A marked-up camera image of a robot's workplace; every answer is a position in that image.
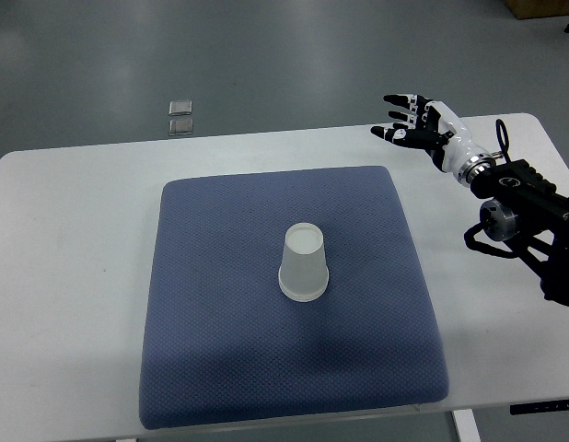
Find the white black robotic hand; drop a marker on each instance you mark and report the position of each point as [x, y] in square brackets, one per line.
[430, 125]

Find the white paper cup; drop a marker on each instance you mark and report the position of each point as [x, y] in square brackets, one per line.
[303, 265]
[303, 297]

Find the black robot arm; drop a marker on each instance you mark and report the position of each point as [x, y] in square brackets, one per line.
[522, 217]

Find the cardboard box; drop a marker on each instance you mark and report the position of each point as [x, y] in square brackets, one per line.
[529, 9]

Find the upper metal floor plate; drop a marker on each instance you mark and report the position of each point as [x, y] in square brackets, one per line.
[180, 107]

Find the metal floor plate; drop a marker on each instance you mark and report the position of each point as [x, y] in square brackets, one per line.
[180, 126]
[180, 107]

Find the lower metal floor plate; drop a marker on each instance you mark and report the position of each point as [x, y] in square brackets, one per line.
[180, 126]

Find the white table leg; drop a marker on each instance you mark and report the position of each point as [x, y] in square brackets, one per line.
[466, 427]

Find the blue fabric cushion mat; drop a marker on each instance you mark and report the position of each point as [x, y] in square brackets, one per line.
[223, 343]

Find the black table control panel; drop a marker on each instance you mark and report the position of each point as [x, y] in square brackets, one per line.
[539, 407]

